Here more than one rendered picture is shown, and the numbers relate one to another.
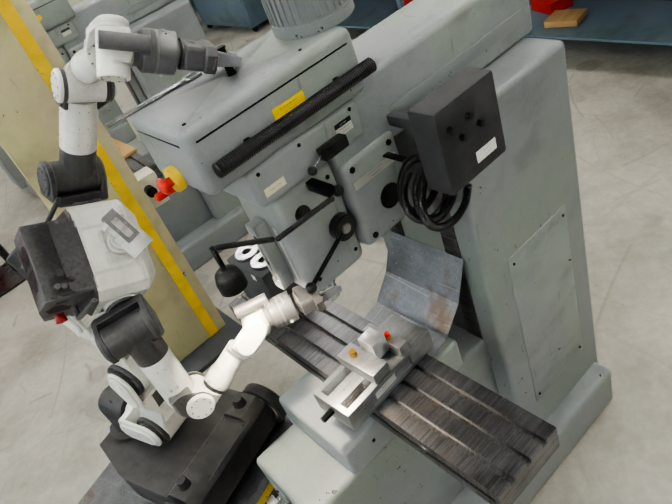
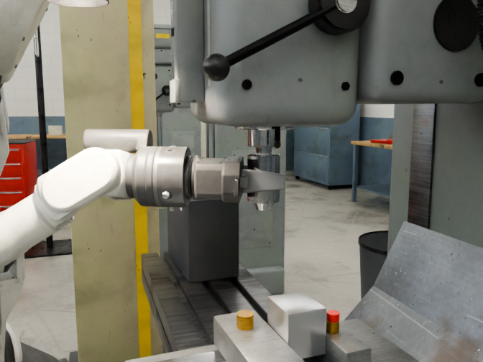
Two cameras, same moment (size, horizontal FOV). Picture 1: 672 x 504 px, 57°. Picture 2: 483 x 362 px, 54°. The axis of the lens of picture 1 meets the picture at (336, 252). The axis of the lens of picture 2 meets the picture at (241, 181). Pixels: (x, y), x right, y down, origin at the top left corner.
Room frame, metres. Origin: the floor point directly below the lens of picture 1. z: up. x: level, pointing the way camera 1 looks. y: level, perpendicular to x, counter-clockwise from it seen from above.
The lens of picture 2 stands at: (0.69, -0.02, 1.33)
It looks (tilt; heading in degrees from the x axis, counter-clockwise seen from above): 9 degrees down; 10
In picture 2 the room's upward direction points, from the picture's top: straight up
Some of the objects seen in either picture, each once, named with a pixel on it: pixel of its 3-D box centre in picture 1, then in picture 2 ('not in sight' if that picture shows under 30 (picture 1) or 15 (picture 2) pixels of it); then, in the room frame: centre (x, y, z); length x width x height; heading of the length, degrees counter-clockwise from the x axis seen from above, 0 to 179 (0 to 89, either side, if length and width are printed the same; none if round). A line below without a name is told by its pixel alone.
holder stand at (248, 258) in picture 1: (265, 276); (200, 226); (1.80, 0.26, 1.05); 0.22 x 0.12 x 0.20; 30
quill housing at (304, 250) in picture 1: (300, 220); (268, 6); (1.37, 0.05, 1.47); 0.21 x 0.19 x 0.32; 28
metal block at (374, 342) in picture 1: (373, 343); (295, 324); (1.26, 0.00, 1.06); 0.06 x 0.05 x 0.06; 31
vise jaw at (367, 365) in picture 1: (363, 363); (254, 351); (1.23, 0.05, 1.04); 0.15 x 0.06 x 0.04; 31
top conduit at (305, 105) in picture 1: (298, 114); not in sight; (1.25, -0.04, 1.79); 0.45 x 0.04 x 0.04; 118
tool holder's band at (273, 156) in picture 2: not in sight; (264, 156); (1.37, 0.06, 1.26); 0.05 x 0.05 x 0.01
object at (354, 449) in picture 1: (370, 381); not in sight; (1.37, 0.06, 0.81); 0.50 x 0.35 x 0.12; 118
